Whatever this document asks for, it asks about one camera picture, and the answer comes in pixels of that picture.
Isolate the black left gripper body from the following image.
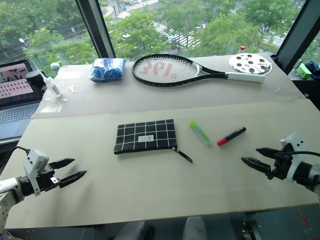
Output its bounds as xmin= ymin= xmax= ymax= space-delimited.
xmin=36 ymin=164 xmax=60 ymax=193

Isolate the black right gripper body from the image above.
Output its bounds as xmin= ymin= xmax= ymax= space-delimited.
xmin=266 ymin=147 xmax=294 ymax=181

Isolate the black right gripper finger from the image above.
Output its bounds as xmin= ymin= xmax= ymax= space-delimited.
xmin=255 ymin=147 xmax=280 ymax=159
xmin=240 ymin=156 xmax=272 ymax=176

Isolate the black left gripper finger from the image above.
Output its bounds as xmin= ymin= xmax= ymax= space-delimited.
xmin=48 ymin=158 xmax=76 ymax=170
xmin=57 ymin=170 xmax=88 ymax=189

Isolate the black white grid pencil case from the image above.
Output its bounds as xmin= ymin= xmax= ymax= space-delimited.
xmin=113 ymin=118 xmax=193 ymax=164

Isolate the black marker with red cap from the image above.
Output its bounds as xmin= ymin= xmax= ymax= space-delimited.
xmin=216 ymin=126 xmax=247 ymax=147

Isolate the clear plastic sheet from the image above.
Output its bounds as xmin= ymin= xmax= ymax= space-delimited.
xmin=39 ymin=97 xmax=68 ymax=113

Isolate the green highlighter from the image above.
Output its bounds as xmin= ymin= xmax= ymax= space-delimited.
xmin=189 ymin=120 xmax=212 ymax=147

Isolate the white syringe tube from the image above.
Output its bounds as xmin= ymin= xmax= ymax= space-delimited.
xmin=31 ymin=61 xmax=63 ymax=99

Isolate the grey laptop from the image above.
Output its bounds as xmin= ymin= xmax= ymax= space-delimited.
xmin=0 ymin=59 xmax=45 ymax=141

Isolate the dark rounded shape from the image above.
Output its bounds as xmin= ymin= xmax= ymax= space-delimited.
xmin=113 ymin=221 xmax=155 ymax=240

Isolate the grey rounded shape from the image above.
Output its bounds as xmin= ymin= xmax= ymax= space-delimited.
xmin=184 ymin=216 xmax=208 ymax=240

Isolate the black cylindrical speaker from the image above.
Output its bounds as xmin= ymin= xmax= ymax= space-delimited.
xmin=26 ymin=70 xmax=45 ymax=86

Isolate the green box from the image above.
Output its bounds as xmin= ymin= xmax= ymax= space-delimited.
xmin=297 ymin=62 xmax=313 ymax=80

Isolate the round white perforated disc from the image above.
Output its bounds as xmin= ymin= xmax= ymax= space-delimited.
xmin=228 ymin=53 xmax=273 ymax=75

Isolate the dark blue cloth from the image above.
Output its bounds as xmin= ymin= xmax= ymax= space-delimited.
xmin=305 ymin=60 xmax=320 ymax=74

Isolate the blue plastic bag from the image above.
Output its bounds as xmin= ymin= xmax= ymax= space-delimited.
xmin=88 ymin=57 xmax=127 ymax=83

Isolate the black white tennis racket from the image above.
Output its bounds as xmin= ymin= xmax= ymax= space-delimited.
xmin=131 ymin=53 xmax=266 ymax=89

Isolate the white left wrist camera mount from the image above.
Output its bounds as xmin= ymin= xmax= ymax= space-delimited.
xmin=23 ymin=148 xmax=50 ymax=197

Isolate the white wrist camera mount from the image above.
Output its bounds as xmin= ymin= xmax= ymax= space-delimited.
xmin=279 ymin=132 xmax=309 ymax=183
xmin=23 ymin=148 xmax=50 ymax=197

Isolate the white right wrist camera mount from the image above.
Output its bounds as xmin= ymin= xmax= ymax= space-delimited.
xmin=279 ymin=132 xmax=309 ymax=183

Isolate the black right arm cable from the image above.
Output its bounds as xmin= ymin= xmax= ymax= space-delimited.
xmin=287 ymin=150 xmax=320 ymax=159

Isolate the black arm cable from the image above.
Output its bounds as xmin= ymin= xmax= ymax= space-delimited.
xmin=0 ymin=146 xmax=31 ymax=173
xmin=287 ymin=150 xmax=320 ymax=159

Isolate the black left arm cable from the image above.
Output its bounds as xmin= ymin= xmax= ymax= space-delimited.
xmin=0 ymin=146 xmax=31 ymax=173

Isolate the black window frame post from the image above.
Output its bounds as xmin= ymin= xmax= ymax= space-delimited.
xmin=75 ymin=0 xmax=116 ymax=59
xmin=275 ymin=0 xmax=320 ymax=75

